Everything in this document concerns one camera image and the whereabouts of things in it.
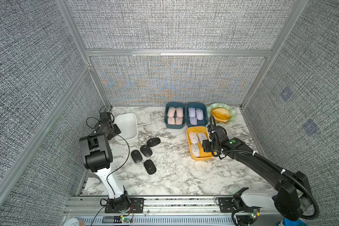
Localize white mouse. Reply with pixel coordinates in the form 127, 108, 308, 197
190, 144, 200, 158
197, 132, 208, 144
188, 132, 199, 144

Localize yellow storage box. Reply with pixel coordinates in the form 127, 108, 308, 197
186, 126, 213, 161

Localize white storage box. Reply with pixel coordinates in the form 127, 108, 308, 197
115, 113, 138, 145

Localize white mouse front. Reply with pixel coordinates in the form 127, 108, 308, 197
190, 144, 200, 158

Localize purple mouse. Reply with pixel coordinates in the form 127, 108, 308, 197
189, 117, 197, 125
195, 109, 204, 121
188, 107, 196, 118

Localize purple mouse front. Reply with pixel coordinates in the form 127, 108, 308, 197
195, 109, 204, 121

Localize teal storage box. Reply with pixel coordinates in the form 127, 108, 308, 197
164, 102, 186, 129
185, 102, 209, 127

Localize black mouse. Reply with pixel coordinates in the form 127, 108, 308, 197
131, 150, 143, 163
144, 160, 157, 175
140, 145, 153, 157
147, 137, 161, 147

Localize pink mouse with scroll wheel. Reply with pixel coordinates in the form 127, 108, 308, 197
176, 107, 184, 118

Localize black mouse front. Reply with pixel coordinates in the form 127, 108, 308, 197
144, 160, 157, 175

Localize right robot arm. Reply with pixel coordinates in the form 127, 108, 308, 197
203, 125, 320, 221

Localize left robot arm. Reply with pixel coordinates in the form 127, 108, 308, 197
79, 112, 132, 213

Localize round bread bun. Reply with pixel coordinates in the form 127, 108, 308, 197
211, 107, 231, 122

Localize green wavy plate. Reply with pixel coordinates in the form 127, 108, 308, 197
207, 103, 237, 124

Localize white round object bottom left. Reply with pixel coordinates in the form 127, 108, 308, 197
63, 218, 80, 226

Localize blue object bottom right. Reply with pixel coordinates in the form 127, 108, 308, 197
282, 218, 308, 226

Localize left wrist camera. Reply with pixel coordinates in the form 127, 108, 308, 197
99, 112, 114, 122

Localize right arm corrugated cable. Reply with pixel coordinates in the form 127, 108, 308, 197
208, 115, 320, 226

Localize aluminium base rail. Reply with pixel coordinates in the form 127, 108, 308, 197
59, 194, 303, 226

